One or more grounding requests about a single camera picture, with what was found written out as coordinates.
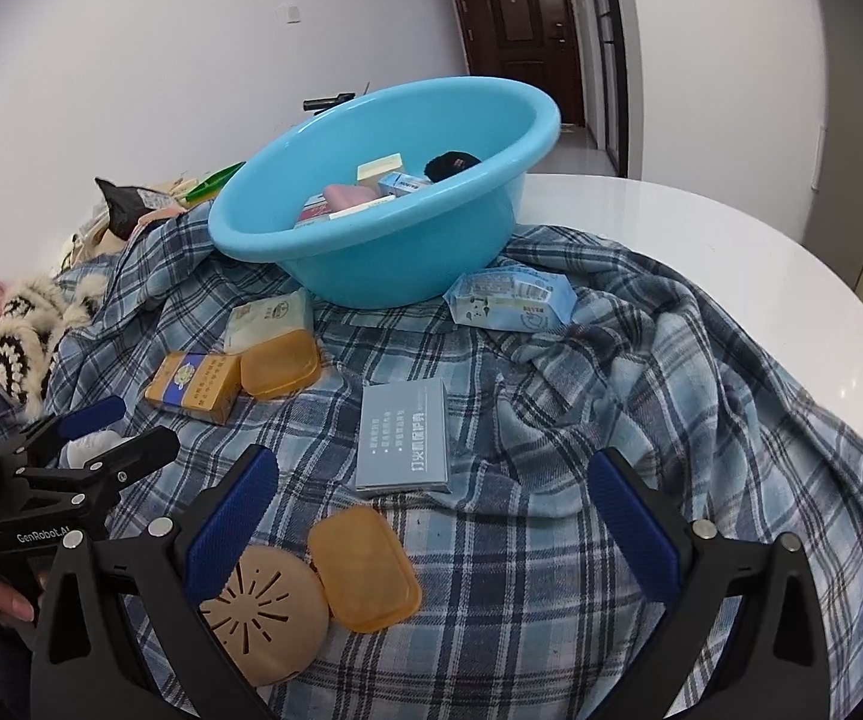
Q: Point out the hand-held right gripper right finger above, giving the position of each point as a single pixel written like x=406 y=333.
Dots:
x=630 y=525

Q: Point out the white soft packet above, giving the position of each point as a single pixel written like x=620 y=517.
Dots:
x=266 y=319

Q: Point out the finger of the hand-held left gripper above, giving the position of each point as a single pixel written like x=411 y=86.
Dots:
x=94 y=416
x=139 y=450

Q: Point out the dark brown door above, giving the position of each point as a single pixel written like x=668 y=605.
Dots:
x=514 y=22

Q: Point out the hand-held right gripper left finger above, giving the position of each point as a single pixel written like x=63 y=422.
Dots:
x=229 y=525

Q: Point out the white wall switch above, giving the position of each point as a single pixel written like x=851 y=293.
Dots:
x=293 y=13

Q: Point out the red white small box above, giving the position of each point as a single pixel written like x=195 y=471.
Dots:
x=315 y=214

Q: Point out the white bottle cap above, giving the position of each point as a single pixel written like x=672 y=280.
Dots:
x=90 y=448

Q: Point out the blue plaid shirt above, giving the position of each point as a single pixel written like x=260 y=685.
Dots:
x=551 y=427

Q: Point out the light blue tissue packet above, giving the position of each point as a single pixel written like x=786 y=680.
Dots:
x=506 y=300

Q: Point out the light blue plastic basin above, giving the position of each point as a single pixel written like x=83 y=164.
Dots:
x=401 y=255

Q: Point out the grey blue box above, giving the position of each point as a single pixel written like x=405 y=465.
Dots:
x=401 y=439

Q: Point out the round tan slotted disc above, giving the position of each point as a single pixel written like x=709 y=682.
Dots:
x=274 y=630

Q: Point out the black plastic bag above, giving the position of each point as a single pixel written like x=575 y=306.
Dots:
x=120 y=206

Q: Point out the orange soap under disc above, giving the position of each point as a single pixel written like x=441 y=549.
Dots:
x=364 y=570

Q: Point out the fluffy black cream knitwear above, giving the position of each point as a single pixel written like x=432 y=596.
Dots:
x=19 y=345

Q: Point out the gold blue box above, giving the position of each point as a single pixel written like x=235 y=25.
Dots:
x=191 y=386

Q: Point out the black hair accessory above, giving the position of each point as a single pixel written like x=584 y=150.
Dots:
x=450 y=165

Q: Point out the pink soap bar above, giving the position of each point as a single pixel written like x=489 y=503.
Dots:
x=353 y=195

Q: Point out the black framed glass door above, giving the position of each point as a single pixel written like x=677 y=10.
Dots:
x=611 y=52

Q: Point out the blue white small box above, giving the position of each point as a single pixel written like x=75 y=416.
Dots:
x=405 y=182

